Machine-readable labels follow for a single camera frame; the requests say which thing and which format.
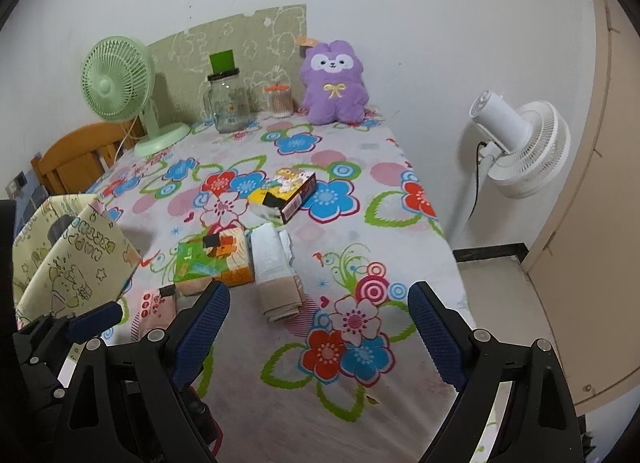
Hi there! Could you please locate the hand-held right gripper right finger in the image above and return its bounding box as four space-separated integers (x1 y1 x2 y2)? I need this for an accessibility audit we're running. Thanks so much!
407 281 586 463

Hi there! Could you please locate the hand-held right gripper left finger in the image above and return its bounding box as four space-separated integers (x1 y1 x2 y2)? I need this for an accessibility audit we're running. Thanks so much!
57 279 232 463

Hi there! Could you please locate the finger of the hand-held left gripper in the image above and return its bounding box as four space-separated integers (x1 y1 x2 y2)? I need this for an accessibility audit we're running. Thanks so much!
67 302 124 342

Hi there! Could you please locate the pink packet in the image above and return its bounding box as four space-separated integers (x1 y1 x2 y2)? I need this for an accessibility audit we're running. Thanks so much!
134 285 178 339

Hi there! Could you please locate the cream printed fabric storage box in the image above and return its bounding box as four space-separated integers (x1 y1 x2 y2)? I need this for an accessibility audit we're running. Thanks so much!
12 193 143 329

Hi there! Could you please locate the beige white cloth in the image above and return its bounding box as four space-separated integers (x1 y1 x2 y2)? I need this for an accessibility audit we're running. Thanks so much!
250 223 297 284

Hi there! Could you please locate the small cartoon printed box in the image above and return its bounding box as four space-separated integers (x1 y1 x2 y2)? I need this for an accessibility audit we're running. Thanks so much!
248 168 317 225

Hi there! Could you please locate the black baseboard strip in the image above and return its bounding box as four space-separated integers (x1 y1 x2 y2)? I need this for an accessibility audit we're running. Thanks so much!
452 243 528 264

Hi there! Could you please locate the wooden chair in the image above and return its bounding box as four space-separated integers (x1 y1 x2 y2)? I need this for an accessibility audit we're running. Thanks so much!
31 120 146 196

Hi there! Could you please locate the beige door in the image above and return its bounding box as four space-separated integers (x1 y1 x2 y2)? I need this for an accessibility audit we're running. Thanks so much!
525 0 640 416

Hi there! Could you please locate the white standing fan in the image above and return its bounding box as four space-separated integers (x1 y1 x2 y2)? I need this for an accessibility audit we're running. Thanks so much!
450 89 572 249

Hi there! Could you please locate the glass jar with green lid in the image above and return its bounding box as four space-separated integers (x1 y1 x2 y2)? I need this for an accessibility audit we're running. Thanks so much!
202 49 252 134

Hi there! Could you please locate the green desk fan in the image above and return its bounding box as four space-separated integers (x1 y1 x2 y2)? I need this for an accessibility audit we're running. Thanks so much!
81 36 192 158

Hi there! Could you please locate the small cotton swab jar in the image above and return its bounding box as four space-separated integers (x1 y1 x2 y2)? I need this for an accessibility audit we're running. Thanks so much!
265 83 295 118

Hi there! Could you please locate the purple plush toy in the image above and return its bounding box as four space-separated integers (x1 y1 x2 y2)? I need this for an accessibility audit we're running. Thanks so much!
298 39 372 125

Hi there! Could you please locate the green printed board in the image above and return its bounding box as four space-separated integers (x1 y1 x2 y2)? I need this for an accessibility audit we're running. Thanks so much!
146 4 308 121

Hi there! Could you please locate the black fan cable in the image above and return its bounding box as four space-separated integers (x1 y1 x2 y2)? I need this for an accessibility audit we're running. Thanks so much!
470 140 488 218

